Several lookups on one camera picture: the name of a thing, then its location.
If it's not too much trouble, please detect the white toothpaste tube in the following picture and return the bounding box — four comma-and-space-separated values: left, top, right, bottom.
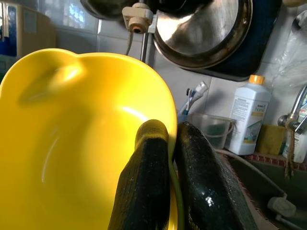
191, 80, 209, 101

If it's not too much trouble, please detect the green scouring pad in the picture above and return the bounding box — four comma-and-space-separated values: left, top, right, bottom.
206, 124, 227, 147

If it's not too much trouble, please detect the dark hanging pan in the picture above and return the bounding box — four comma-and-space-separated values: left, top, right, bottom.
80, 0, 159, 21

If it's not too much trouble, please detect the clear plastic bucket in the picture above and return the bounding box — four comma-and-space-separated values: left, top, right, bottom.
188, 113, 237, 150

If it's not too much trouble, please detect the large hanging steel basin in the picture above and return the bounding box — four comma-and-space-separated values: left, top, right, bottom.
153, 0, 254, 70

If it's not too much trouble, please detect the yellow sponge block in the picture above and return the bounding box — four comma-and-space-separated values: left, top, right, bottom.
256, 124, 286, 156

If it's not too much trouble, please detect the brown rope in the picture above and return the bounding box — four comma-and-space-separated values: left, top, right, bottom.
283, 112, 296, 180

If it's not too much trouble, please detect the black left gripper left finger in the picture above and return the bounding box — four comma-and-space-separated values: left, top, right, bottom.
107, 119, 172, 230

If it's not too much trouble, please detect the grey counter hose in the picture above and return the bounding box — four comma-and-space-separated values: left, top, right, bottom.
214, 148, 288, 199

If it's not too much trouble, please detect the yellow plastic bowl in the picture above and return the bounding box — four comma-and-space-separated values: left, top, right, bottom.
0, 47, 185, 230

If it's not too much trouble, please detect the dark blue hanging tray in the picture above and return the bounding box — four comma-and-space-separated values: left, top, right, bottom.
179, 0, 283, 82

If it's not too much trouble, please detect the white detergent bottle yellow cap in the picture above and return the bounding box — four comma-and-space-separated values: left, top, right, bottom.
224, 74, 272, 156

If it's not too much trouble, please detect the white wall hose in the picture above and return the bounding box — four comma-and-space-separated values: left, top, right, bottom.
125, 30, 135, 57

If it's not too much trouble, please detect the chrome gooseneck faucet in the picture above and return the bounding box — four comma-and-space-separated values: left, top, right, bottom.
277, 83, 307, 135

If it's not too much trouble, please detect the steel sink basin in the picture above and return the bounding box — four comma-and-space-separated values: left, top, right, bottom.
214, 148, 307, 230

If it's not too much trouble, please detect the beige water purifier appliance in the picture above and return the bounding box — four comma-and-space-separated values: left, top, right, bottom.
0, 2, 58, 72

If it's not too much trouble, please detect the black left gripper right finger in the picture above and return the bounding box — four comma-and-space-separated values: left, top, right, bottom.
174, 121, 259, 230

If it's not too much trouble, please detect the white plastic sink plug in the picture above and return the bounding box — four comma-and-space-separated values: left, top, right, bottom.
267, 195, 297, 225

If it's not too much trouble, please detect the blue white toothbrush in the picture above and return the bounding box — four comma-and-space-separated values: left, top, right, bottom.
183, 87, 196, 115

